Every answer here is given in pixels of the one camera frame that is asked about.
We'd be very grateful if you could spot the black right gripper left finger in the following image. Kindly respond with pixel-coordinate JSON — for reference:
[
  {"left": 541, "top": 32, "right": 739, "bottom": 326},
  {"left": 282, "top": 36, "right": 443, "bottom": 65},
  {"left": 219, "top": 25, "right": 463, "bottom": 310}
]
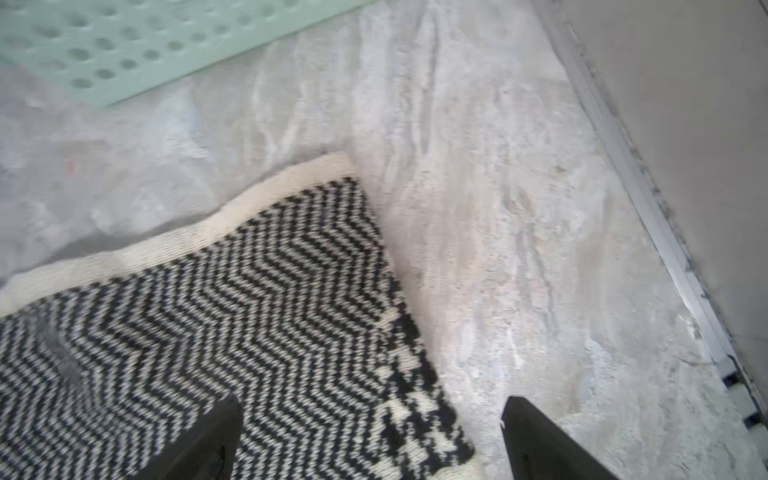
[{"left": 133, "top": 395, "right": 244, "bottom": 479}]

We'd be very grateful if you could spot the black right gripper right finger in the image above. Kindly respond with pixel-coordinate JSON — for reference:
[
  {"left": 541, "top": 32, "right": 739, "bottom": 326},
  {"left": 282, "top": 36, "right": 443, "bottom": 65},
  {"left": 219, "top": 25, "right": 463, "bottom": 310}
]
[{"left": 501, "top": 396, "right": 617, "bottom": 480}]

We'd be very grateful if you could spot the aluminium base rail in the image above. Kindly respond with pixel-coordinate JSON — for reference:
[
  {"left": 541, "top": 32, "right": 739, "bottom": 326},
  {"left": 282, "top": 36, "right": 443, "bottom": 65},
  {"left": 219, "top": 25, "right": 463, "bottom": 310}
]
[{"left": 534, "top": 1, "right": 767, "bottom": 457}]

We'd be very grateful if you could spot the black white houndstooth scarf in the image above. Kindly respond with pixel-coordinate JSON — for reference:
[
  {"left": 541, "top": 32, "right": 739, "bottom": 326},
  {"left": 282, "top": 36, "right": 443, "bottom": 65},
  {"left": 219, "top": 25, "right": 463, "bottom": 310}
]
[{"left": 1, "top": 153, "right": 483, "bottom": 479}]

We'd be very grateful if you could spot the mint green plastic basket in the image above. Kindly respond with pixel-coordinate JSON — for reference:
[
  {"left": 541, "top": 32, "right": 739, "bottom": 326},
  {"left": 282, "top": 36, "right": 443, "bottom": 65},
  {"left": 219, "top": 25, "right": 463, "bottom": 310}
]
[{"left": 1, "top": 0, "right": 362, "bottom": 106}]

